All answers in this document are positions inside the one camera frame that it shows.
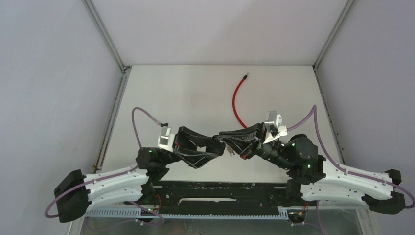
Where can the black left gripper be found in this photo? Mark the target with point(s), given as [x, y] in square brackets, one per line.
[187, 151]

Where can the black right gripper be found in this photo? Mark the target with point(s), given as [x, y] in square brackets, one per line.
[246, 148]

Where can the black padlock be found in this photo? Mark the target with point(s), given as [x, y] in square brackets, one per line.
[215, 146]

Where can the key bunch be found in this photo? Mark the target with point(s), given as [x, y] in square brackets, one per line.
[230, 151]

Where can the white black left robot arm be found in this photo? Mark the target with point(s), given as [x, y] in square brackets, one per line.
[79, 193]

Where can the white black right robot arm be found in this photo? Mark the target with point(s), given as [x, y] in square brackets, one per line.
[312, 177]

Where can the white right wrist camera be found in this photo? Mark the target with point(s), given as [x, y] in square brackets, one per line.
[274, 129]

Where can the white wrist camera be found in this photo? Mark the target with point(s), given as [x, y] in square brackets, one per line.
[166, 139]
[274, 129]

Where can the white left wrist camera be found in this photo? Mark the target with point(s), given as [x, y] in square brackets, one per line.
[166, 139]

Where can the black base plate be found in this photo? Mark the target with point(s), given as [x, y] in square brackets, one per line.
[187, 198]

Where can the red cable lock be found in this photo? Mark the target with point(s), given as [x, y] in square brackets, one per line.
[233, 101]

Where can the aluminium frame rail left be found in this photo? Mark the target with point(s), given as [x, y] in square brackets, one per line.
[103, 77]

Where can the aluminium frame rail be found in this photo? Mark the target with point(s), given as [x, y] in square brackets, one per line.
[103, 77]
[346, 74]

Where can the aluminium frame rail right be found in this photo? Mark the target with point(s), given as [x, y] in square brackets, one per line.
[346, 74]

